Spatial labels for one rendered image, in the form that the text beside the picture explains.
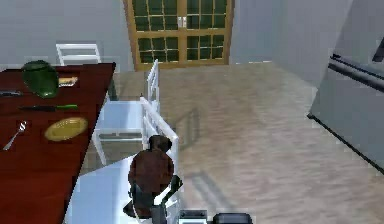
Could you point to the grey fridge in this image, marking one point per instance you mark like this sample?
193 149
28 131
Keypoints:
350 113

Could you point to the wooden framed window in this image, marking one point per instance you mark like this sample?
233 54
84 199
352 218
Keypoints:
180 33

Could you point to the silver fork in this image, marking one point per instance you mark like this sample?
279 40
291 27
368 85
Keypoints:
15 135

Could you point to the white chair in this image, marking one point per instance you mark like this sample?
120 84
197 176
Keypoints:
121 116
96 196
78 57

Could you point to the tan bread slice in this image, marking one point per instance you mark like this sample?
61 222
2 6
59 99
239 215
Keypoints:
68 81

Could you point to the dark grey utensil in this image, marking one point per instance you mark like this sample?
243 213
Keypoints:
10 93

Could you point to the yellow plate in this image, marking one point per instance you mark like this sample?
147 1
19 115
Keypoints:
66 129

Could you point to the dark red wooden table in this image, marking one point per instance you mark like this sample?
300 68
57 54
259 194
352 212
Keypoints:
36 173

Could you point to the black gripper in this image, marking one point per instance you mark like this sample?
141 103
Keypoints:
158 215

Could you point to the brown rounded figure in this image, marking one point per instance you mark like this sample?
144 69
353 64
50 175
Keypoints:
150 170

